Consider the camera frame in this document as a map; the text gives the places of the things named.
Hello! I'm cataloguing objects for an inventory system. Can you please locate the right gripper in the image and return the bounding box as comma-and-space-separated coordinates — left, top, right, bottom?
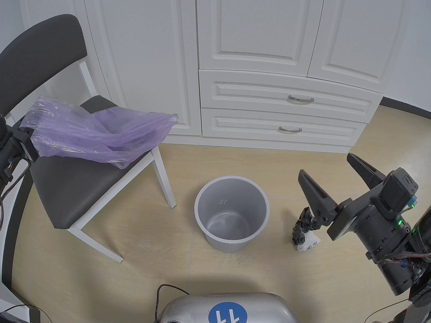
298, 153, 412, 259

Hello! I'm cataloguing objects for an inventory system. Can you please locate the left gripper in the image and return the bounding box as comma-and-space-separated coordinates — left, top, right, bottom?
0, 127, 40, 188

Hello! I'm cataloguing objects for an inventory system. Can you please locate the purple plastic bag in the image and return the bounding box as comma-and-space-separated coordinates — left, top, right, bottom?
18, 95, 179, 170

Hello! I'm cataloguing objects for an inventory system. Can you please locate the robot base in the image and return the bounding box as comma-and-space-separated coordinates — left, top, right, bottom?
162, 293, 301, 323

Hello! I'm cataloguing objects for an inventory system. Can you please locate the crumpled black plastic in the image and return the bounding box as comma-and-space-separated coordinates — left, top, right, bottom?
291, 207, 322, 247

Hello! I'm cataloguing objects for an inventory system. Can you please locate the white trash bin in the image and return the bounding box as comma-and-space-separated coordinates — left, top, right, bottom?
194, 176, 270, 253

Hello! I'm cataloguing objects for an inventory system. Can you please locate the clear printed wrapper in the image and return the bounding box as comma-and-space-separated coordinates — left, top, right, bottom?
296, 232, 320, 253

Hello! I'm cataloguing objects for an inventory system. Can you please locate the white chair with grey pads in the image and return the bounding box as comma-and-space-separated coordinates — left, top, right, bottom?
0, 14, 177, 264

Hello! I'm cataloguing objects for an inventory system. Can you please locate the white wardrobe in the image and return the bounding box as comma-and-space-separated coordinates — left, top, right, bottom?
18, 0, 416, 155

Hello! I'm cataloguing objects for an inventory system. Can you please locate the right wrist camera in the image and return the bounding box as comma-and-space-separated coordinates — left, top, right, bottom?
372, 168, 420, 220

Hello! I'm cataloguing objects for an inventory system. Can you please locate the black cable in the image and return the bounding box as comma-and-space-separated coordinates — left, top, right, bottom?
155, 284, 191, 320

